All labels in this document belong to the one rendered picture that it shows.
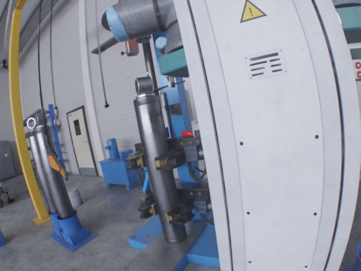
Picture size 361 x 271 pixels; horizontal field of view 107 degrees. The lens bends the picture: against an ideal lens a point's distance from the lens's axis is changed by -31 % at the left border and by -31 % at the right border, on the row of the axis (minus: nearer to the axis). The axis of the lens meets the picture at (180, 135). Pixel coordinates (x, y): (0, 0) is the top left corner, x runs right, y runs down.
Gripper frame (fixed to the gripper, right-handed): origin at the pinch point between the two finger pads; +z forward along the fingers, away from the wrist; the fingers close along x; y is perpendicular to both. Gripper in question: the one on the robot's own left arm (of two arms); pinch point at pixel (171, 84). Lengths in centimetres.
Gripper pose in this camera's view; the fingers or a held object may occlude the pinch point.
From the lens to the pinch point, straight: 146.0
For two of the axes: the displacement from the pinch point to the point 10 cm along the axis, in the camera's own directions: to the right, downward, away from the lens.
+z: 1.8, 9.8, 1.0
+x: -5.2, 1.8, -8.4
